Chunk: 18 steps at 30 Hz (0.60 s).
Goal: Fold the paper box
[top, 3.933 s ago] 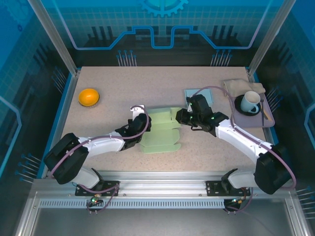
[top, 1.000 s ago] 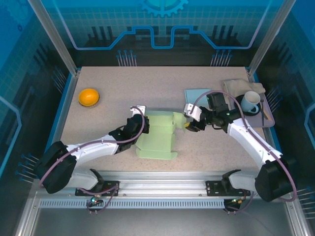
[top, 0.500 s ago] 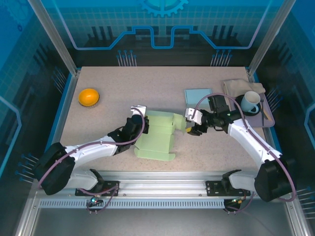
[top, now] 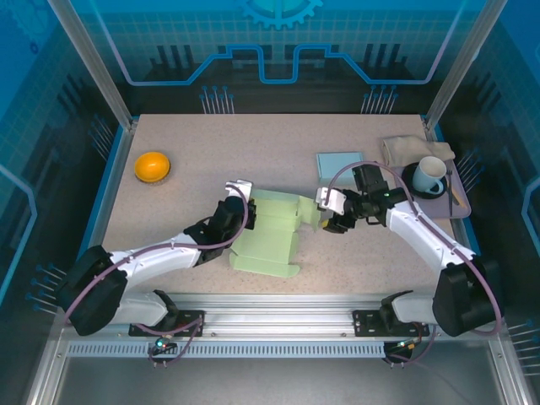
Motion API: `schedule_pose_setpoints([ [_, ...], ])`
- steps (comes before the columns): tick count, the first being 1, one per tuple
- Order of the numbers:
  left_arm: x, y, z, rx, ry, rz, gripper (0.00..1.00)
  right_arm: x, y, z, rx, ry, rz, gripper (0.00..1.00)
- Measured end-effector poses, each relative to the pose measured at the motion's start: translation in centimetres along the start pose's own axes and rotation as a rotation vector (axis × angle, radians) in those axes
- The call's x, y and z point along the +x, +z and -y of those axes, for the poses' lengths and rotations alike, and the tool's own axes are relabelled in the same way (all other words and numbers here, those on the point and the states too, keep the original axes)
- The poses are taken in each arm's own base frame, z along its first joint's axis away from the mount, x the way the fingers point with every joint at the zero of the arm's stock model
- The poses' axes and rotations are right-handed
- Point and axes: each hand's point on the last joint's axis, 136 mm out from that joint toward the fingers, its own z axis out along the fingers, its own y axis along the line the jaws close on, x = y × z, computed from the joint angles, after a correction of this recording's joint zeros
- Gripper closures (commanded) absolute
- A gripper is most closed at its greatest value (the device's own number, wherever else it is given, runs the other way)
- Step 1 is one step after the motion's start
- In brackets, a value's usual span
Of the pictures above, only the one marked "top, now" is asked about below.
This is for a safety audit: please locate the slotted grey cable duct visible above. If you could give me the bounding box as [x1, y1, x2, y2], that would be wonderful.
[67, 342, 387, 359]

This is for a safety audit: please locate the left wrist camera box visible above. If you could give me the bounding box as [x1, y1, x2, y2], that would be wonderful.
[224, 180, 254, 200]

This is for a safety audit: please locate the aluminium mounting rail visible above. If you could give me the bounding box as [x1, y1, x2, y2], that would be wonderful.
[54, 293, 505, 338]

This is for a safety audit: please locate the orange dome bowl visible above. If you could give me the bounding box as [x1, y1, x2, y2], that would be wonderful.
[133, 150, 172, 185]

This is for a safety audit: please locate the light green paper box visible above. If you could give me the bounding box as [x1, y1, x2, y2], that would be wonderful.
[227, 188, 327, 279]

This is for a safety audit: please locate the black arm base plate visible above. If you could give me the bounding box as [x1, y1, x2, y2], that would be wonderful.
[128, 310, 207, 338]
[352, 309, 431, 338]

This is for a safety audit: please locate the beige folded cloth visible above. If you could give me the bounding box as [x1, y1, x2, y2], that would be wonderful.
[381, 134, 456, 168]

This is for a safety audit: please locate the aluminium frame post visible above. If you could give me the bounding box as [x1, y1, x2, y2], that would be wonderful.
[46, 0, 138, 130]
[424, 0, 510, 130]

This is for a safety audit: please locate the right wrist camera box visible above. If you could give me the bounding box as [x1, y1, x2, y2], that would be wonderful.
[315, 186, 348, 212]

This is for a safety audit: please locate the dark thin utensil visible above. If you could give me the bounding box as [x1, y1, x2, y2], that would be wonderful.
[445, 170, 456, 217]

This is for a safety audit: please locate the lilac plastic tray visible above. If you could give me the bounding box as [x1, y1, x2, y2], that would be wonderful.
[391, 158, 473, 219]

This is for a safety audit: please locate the pale blue mug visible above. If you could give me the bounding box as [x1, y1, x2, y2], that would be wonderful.
[412, 155, 448, 196]

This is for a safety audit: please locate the wooden stick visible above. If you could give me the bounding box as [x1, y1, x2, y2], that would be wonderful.
[450, 185, 470, 208]

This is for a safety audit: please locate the light blue paper box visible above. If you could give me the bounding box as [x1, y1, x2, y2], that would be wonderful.
[316, 151, 365, 186]

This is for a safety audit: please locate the black saucer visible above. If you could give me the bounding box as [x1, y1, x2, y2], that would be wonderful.
[400, 162, 451, 199]

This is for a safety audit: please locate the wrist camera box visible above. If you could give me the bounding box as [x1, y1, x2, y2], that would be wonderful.
[315, 186, 348, 212]
[224, 180, 254, 200]

